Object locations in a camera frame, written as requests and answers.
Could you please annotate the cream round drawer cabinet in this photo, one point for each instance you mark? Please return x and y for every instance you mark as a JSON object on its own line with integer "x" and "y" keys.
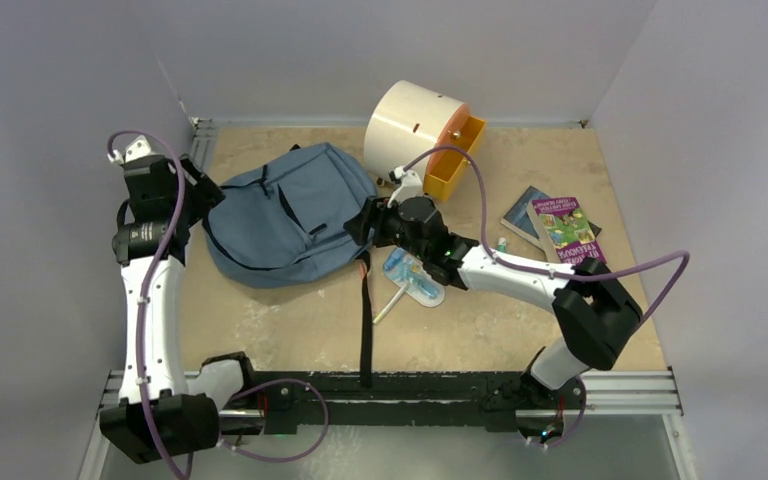
{"x": 408, "y": 121}

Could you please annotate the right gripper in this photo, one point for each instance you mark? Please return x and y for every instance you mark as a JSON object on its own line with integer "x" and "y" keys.
{"x": 373, "y": 216}

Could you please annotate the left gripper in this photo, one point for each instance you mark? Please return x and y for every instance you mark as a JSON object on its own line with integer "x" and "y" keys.
{"x": 205, "y": 195}

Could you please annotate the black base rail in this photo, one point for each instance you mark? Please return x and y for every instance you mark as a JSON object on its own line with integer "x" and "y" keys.
{"x": 504, "y": 420}

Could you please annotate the yellow open drawer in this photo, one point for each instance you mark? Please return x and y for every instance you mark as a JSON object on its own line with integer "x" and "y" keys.
{"x": 446, "y": 168}

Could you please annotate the aluminium frame rail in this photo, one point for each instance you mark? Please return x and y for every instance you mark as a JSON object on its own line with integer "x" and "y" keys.
{"x": 599, "y": 393}

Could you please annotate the dark blue book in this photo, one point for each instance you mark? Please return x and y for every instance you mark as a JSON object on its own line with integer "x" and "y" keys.
{"x": 517, "y": 218}

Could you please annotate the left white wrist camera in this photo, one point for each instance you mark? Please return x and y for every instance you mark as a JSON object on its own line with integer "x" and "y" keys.
{"x": 140, "y": 147}

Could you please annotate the white marker pen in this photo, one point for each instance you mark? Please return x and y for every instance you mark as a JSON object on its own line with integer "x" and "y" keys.
{"x": 390, "y": 305}

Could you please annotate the blue backpack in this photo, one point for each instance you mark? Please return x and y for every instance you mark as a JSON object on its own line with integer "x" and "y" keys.
{"x": 283, "y": 224}

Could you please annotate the blister pack with blue items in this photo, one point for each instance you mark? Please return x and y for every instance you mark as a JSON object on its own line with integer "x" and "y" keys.
{"x": 404, "y": 270}

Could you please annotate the purple children's book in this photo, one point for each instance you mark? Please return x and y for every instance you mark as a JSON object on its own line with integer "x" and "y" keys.
{"x": 564, "y": 231}

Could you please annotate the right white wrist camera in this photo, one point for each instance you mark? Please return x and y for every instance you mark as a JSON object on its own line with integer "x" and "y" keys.
{"x": 408, "y": 185}

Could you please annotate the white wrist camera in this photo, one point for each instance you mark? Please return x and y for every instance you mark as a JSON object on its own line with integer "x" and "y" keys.
{"x": 140, "y": 147}
{"x": 408, "y": 185}

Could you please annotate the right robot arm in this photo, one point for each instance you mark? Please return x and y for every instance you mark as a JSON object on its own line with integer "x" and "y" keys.
{"x": 595, "y": 313}

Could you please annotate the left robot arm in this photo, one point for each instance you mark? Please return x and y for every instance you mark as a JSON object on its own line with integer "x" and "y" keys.
{"x": 160, "y": 412}

